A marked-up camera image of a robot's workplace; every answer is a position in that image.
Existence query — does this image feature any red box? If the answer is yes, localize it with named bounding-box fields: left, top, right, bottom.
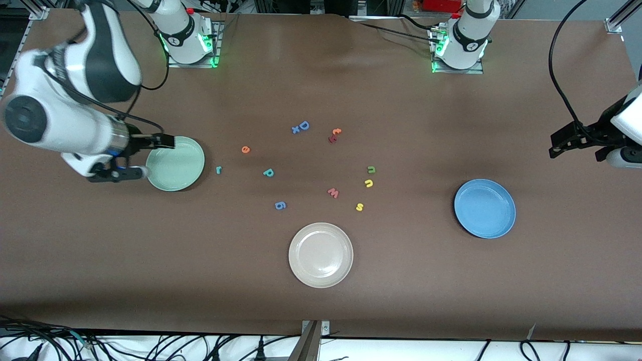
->
left=423, top=0, right=464, bottom=13

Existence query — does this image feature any looped black floor cable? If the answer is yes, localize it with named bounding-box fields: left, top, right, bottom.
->
left=519, top=340, right=542, bottom=361

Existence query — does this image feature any aluminium profile post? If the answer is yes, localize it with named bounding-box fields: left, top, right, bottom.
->
left=287, top=320, right=323, bottom=361

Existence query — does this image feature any blue plate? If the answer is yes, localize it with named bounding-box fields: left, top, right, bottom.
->
left=454, top=179, right=517, bottom=239

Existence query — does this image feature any small metal bracket plate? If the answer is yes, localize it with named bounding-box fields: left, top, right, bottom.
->
left=301, top=320, right=331, bottom=336

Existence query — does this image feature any beige plate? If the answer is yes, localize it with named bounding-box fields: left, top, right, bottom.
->
left=288, top=223, right=354, bottom=289

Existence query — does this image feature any pale green plate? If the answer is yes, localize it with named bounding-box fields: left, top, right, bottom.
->
left=145, top=136, right=206, bottom=192

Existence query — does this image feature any teal cable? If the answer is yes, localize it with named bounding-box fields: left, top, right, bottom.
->
left=64, top=328, right=98, bottom=350

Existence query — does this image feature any brown table cover mat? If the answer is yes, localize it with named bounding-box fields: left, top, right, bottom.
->
left=0, top=9, right=642, bottom=342

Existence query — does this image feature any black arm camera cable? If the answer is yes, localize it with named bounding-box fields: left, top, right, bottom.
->
left=548, top=0, right=587, bottom=128
left=38, top=0, right=170, bottom=136

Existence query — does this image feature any thin black base cable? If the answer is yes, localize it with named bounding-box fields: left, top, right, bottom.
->
left=357, top=14, right=442, bottom=42

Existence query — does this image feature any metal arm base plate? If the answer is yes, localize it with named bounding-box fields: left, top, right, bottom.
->
left=167, top=20, right=222, bottom=68
left=430, top=25, right=485, bottom=75

